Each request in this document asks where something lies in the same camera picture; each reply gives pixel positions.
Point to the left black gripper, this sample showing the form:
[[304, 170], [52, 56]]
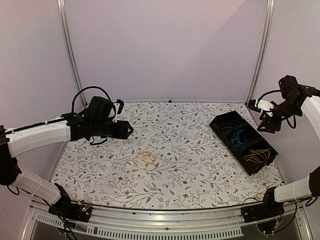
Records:
[[122, 132]]

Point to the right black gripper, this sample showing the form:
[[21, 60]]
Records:
[[272, 126]]

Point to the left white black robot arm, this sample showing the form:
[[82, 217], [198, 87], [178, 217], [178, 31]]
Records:
[[99, 119]]

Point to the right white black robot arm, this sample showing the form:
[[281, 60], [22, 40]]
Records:
[[291, 100]]

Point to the black three-compartment tray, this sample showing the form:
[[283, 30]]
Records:
[[251, 150]]

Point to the floral patterned table mat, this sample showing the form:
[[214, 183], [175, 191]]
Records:
[[172, 160]]

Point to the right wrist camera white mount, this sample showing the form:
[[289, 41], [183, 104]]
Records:
[[261, 106]]

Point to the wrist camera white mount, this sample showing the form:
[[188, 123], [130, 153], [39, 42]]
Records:
[[118, 107], [261, 106]]

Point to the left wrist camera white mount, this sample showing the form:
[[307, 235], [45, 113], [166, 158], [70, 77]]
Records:
[[118, 107]]

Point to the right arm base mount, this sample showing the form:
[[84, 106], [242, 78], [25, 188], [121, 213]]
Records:
[[267, 215]]

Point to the aluminium front rail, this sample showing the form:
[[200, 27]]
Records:
[[110, 223]]

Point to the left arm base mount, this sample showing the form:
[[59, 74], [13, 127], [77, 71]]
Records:
[[66, 208]]

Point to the right aluminium frame post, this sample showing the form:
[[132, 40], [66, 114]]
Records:
[[262, 49]]

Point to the aluminium frame post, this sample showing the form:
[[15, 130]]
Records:
[[262, 49], [61, 7]]

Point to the left aluminium frame post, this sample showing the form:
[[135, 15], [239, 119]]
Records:
[[61, 7]]

